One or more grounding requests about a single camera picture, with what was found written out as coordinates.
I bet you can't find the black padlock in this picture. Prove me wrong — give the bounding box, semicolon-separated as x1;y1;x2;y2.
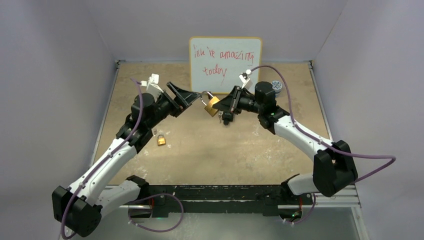
221;111;234;126

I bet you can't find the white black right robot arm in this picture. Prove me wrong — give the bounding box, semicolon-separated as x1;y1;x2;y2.
212;81;358;204

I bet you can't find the blue white round tin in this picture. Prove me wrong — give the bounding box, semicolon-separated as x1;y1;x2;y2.
271;80;284;97

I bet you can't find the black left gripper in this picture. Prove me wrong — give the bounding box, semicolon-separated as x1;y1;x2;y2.
147;83;200;130

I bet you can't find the small brass padlock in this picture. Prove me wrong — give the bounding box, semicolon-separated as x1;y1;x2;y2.
156;134;167;146

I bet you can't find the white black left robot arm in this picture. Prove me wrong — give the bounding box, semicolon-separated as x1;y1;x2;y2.
52;82;201;240

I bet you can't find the aluminium frame rail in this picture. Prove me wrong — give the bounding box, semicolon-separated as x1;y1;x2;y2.
57;59;362;240

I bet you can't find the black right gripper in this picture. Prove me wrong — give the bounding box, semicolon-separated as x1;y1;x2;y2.
213;86;263;116

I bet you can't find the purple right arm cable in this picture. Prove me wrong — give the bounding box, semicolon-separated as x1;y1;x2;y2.
245;65;397;226

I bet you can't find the yellow framed whiteboard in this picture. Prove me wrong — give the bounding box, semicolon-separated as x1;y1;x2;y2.
188;36;263;94

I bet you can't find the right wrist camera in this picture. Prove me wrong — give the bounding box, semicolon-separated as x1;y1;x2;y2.
239;69;253;90

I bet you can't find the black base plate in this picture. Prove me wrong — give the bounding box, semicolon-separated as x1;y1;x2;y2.
127;184;313;218

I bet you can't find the large brass padlock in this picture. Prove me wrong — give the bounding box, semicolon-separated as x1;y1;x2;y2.
200;91;220;117

